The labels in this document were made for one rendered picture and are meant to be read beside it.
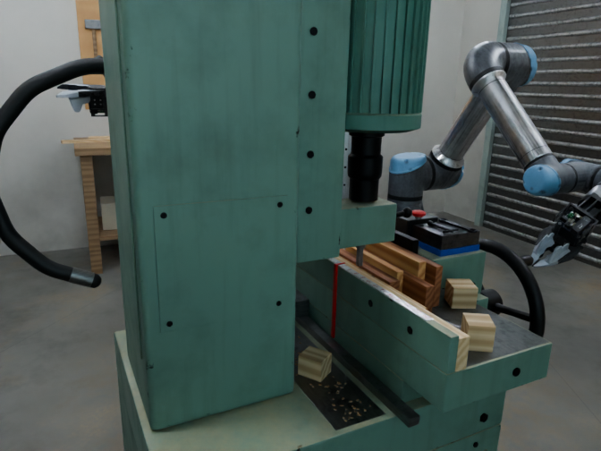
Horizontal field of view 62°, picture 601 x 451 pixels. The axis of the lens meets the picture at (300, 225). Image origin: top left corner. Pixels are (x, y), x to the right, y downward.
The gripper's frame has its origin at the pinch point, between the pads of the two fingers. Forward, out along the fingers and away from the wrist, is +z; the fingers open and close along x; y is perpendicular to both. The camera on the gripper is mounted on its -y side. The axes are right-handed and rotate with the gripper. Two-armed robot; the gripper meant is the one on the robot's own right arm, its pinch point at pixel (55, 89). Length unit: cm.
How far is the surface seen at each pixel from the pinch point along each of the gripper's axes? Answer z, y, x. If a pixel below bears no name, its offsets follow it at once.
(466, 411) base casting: -59, 32, -115
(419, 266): -57, 13, -100
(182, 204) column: -16, -3, -102
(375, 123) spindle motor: -47, -11, -96
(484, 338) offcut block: -56, 15, -117
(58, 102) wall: 8, 47, 238
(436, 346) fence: -47, 15, -118
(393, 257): -56, 15, -92
